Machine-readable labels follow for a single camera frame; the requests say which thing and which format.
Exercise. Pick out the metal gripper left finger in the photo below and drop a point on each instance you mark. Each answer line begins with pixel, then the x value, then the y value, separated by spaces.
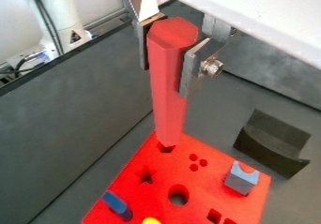
pixel 145 13

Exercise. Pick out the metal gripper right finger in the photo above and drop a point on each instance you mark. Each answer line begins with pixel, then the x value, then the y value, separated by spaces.
pixel 200 61

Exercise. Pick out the red hexagonal prism peg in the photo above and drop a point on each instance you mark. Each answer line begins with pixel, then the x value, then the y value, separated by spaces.
pixel 169 38

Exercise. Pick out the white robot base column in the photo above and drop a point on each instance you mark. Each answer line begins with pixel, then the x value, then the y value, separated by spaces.
pixel 63 30

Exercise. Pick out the red foam peg board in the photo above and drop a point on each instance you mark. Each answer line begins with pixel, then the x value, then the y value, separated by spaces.
pixel 176 185

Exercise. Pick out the black curved cradle block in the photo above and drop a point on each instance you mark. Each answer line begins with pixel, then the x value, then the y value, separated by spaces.
pixel 273 143

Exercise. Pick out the light blue notched peg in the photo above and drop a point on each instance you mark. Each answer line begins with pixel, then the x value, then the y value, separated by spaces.
pixel 241 181

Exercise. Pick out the short dark blue peg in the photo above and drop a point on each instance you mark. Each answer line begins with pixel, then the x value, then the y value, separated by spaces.
pixel 118 206

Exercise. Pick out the yellow cylinder peg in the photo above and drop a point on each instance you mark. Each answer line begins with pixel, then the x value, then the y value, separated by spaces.
pixel 150 220

